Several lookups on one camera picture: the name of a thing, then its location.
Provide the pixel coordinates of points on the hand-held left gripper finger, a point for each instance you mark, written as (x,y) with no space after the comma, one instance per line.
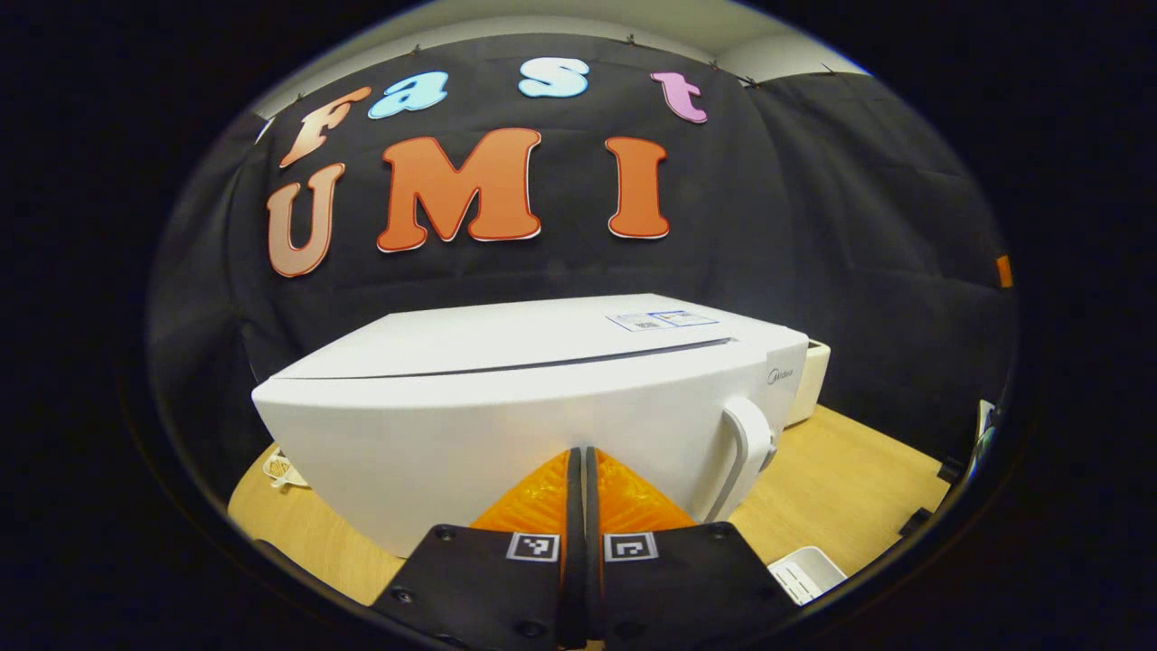
(574,588)
(593,588)

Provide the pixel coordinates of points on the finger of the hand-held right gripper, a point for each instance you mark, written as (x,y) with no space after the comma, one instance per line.
(1004,271)

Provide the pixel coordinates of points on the white microwave oven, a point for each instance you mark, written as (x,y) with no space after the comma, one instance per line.
(452,434)

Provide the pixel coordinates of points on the black backdrop cloth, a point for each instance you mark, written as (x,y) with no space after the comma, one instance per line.
(813,226)

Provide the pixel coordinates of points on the white plastic tray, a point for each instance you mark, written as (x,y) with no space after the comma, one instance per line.
(809,574)

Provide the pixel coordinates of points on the white toaster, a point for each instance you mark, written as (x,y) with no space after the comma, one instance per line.
(809,389)

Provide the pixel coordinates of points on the small black bracket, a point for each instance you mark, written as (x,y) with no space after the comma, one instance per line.
(949,469)
(915,522)

